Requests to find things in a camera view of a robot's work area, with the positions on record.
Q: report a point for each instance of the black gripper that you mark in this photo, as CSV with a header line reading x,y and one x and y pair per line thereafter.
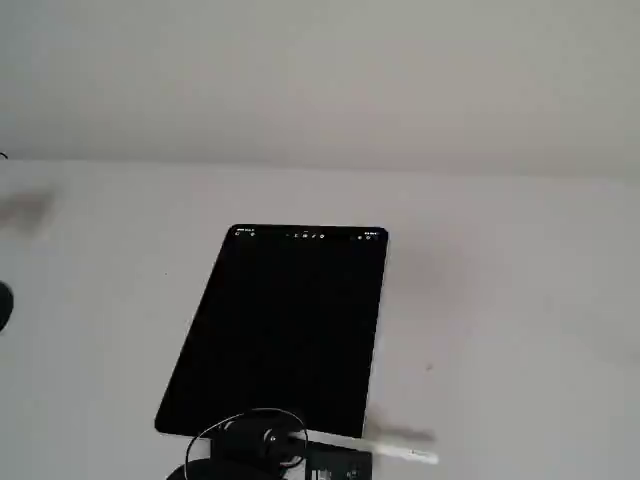
x,y
260,440

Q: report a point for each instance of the white stylus pencil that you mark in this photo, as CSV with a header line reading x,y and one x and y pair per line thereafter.
x,y
400,449

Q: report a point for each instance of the black tablet with dark screen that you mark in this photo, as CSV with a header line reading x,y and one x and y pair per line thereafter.
x,y
290,325

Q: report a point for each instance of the black round object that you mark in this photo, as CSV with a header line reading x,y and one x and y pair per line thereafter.
x,y
4,305

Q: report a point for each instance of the black camera circuit board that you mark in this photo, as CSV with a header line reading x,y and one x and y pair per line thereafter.
x,y
345,465

